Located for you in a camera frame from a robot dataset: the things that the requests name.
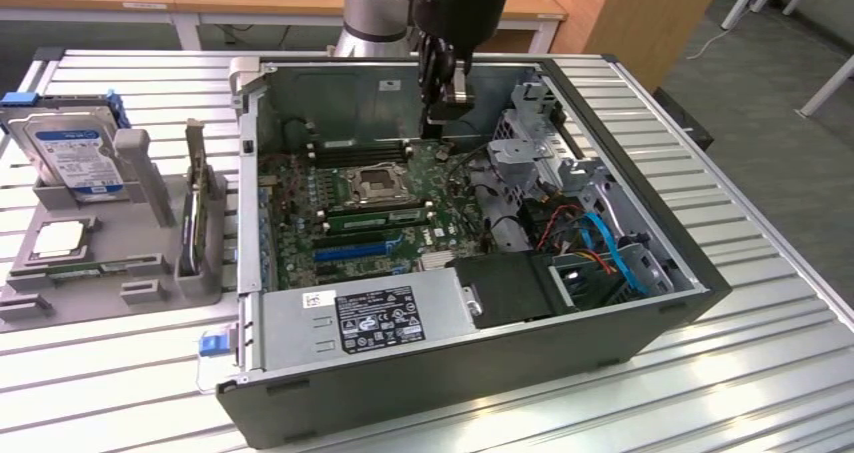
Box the green RAM stick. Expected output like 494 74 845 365
325 209 430 231
47 262 133 281

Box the silver metal disk bay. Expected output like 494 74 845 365
485 80 570 175

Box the black power wire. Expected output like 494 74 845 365
445 141 497 197

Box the blue disk caddy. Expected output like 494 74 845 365
0 89 134 130

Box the blue expansion slot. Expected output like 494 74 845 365
313 232 406 263

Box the white table leg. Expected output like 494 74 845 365
796 51 854 119

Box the wooden cabinet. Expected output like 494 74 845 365
550 0 730 90

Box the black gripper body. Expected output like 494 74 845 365
409 0 514 55

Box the silver chipset heatsink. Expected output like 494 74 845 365
418 252 457 275

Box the black RAM slot bank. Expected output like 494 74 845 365
311 139 414 168

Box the red wire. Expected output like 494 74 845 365
535 202 597 250

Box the silver CPU chip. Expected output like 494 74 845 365
28 219 90 263

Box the grey parts rack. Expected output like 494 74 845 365
0 127 243 333

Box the CPU socket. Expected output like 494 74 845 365
338 164 410 208

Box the hard disk with blue label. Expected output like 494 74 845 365
0 104 130 205

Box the white floor cable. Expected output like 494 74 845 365
685 26 729 62

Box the silver power supply unit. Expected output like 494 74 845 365
255 267 483 370

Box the black open PC case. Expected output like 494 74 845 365
214 54 734 450

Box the green motherboard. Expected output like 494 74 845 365
257 141 497 292

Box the blue data wire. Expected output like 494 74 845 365
585 212 637 295

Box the blue case latch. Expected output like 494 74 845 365
198 332 233 360

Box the graphics card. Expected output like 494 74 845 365
177 117 219 280

